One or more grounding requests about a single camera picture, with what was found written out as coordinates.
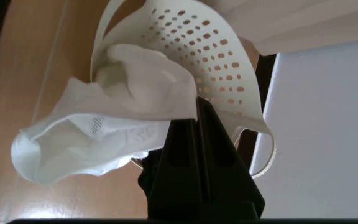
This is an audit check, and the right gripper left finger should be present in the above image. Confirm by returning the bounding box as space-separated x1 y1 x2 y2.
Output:
147 96 204 219

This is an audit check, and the white laundry basket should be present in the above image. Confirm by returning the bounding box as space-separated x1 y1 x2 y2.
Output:
90 0 277 179

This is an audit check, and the white printed t-shirt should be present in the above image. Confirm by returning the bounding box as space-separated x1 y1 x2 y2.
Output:
10 43 198 185

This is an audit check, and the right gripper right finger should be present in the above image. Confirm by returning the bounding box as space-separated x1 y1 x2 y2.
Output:
201 96 266 219

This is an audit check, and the beige curtain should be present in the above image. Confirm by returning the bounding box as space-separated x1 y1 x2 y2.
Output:
197 0 358 57

